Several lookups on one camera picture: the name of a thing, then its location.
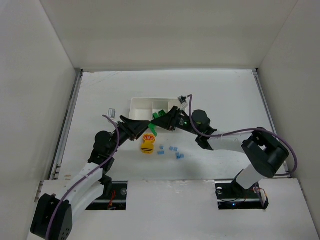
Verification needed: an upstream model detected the aluminium rail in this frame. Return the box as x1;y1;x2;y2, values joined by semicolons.
252;68;277;134
37;68;83;198

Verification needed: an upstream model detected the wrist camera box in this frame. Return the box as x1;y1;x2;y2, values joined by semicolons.
106;108;116;119
177;95;188;111

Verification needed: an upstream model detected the white divided plastic container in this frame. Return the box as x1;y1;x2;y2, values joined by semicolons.
128;97;188;121

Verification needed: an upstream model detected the small green lego brick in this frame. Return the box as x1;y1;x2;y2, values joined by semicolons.
152;109;167;120

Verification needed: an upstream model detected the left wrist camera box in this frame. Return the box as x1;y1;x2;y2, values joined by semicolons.
106;108;116;119

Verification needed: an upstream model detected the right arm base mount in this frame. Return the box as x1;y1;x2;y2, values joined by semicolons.
215;181;269;210

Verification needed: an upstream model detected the left aluminium rail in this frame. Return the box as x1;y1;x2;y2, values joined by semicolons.
37;68;83;198

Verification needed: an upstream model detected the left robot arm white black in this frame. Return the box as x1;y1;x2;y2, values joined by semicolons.
30;116;150;240

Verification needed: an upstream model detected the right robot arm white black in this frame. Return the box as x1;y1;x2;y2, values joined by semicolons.
151;106;289;195

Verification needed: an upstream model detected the yellow bee lego figure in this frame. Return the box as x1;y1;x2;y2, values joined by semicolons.
140;133;156;154

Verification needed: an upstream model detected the green lego brick stack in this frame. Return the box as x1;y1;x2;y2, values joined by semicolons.
148;123;158;137

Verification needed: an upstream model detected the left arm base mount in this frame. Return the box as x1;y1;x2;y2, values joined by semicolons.
85;176;128;211

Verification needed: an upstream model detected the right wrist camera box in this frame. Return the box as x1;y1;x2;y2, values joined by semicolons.
177;95;188;111

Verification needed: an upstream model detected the right aluminium rail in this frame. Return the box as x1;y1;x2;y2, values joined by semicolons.
252;68;277;134

